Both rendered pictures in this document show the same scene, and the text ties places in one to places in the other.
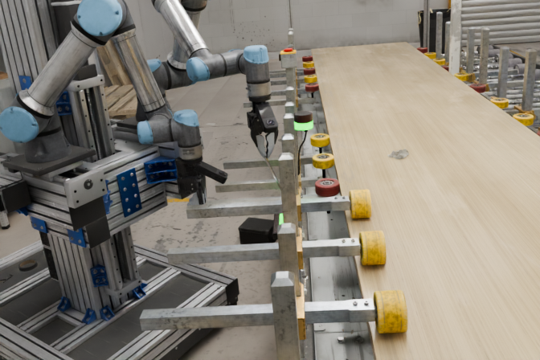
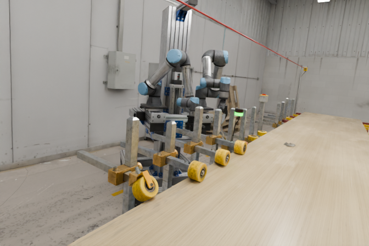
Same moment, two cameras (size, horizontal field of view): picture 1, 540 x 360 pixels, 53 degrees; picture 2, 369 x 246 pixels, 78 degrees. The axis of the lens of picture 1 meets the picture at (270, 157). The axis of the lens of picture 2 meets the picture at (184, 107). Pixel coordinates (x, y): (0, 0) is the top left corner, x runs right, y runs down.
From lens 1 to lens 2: 0.67 m
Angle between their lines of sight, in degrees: 32
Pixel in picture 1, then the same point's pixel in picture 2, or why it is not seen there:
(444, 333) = (214, 189)
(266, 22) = (304, 105)
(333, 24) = (340, 113)
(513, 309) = (257, 197)
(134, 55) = (186, 74)
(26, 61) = not seen: hidden behind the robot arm
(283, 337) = (127, 141)
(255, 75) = (221, 88)
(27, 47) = not seen: hidden behind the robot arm
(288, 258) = (168, 134)
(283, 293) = (129, 123)
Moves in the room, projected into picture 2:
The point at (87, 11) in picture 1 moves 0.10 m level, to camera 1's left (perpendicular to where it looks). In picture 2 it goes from (169, 54) to (160, 53)
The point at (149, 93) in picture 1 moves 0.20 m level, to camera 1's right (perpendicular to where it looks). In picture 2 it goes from (188, 89) to (208, 92)
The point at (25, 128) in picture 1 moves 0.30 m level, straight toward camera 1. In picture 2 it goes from (143, 90) to (132, 91)
